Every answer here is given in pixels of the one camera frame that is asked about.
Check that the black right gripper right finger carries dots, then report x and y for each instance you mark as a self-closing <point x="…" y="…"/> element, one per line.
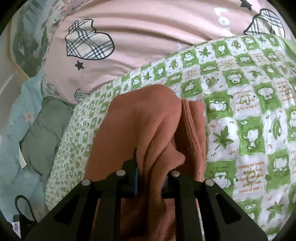
<point x="204" y="211"/>

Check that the light blue floral bedsheet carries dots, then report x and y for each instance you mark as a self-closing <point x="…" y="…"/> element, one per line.
<point x="17" y="178"/>

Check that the green white checkered quilt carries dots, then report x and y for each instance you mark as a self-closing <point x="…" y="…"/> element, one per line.
<point x="247" y="84"/>

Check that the sage green pillow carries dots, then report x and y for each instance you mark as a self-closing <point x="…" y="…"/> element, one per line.
<point x="42" y="140"/>

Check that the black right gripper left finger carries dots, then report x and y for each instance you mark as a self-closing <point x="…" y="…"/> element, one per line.
<point x="91" y="210"/>

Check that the pink heart pattern duvet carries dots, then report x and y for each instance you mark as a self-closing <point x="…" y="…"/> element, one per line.
<point x="100" y="41"/>

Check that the rust orange knit sweater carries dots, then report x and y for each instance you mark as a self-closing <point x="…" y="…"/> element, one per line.
<point x="163" y="132"/>

